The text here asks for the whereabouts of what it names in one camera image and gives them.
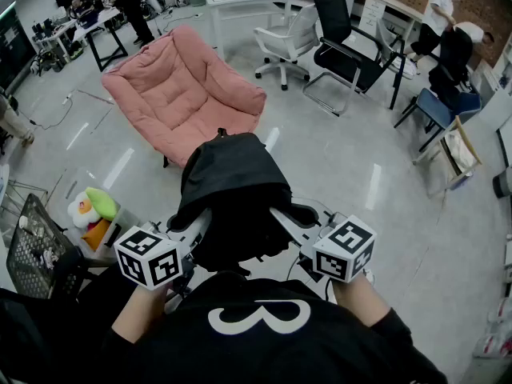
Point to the black cantilever office chair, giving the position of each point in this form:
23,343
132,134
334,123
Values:
340,54

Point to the blue chair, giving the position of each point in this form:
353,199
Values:
440,108

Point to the white office chair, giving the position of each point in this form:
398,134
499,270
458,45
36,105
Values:
290,40

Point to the black mesh basket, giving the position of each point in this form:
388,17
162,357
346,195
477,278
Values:
34,250

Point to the wooden frame rack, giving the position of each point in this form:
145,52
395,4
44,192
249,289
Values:
454,154

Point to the person's black printed shirt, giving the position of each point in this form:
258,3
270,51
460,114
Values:
248,358

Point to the black jacket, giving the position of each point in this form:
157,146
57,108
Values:
454,62

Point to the black backpack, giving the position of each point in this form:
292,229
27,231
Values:
236,182

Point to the wooden top desk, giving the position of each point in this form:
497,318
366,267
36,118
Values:
400,6

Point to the white flower plush toy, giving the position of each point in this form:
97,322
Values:
82,210

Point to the white drawer cabinet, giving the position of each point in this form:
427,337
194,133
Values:
371,10

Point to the pink cushioned seat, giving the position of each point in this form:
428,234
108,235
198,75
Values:
176,90

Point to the clear plastic bin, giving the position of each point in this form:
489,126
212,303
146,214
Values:
124,222

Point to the person's right forearm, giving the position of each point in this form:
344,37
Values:
360,302

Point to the orange plush cushion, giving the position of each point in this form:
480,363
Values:
97,234

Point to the white power strip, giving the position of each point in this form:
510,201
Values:
66,98

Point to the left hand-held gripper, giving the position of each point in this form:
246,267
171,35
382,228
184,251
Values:
150,254

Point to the white table with black legs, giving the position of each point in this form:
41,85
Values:
102,22

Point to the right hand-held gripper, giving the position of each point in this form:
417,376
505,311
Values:
344,250

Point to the person's left forearm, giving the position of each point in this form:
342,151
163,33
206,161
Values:
138,314

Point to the green plush cushion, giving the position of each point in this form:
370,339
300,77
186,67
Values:
102,202

